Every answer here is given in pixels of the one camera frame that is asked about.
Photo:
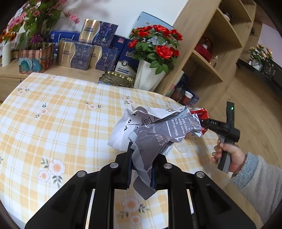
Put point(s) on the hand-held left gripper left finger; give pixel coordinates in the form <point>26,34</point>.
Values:
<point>130,167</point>

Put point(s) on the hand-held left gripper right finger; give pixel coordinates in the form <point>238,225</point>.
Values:
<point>154,174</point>

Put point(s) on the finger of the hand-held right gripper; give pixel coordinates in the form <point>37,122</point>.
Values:
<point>211,122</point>

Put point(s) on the red soda can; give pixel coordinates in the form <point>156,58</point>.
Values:
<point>200,114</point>

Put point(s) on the newspaper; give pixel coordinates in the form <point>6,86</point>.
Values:
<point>149,136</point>

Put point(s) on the person's right forearm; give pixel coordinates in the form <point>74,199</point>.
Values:
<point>253,182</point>

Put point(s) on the person's right hand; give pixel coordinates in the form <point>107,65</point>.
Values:
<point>235,156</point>

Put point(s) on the light purple box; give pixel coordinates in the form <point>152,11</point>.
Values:
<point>195,100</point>

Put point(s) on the red paper cup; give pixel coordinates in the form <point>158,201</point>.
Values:
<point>187,96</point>

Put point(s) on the clear plastic cup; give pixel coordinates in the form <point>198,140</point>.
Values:
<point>181,148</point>

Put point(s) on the dark blue illustrated box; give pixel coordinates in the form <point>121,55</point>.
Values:
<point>184,81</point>

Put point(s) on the stack of pastel paper cups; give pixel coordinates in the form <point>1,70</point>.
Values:
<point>173,90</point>

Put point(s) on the clear glass bottle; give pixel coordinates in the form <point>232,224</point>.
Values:
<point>214,60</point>

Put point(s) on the black speckled counter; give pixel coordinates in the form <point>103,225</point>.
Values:
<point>264,77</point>

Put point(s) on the red gift basket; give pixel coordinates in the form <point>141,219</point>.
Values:
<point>203,48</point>

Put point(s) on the red roses in white pot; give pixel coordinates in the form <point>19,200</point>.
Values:
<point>147,74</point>

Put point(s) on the pale flowers in white vase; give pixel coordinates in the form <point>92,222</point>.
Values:
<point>260,55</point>

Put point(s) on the gold leaf-shaped tray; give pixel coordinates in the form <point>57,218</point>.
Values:
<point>116,79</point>

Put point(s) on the blue and white milk powder box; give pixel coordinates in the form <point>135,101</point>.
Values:
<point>126,66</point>

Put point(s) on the wooden shelf unit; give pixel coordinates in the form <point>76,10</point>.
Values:
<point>189,22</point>

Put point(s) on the light blue cardboard box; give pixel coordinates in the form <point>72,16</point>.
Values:
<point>149,21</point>

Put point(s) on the dark blue carton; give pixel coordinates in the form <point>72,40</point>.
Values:
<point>120,43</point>

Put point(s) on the patterned planter box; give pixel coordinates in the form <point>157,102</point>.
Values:
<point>35,58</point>

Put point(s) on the white vase with orange flowers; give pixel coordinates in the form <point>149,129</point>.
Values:
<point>6,52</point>

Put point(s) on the pink cherry blossom plant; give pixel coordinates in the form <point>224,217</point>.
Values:
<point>37,19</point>

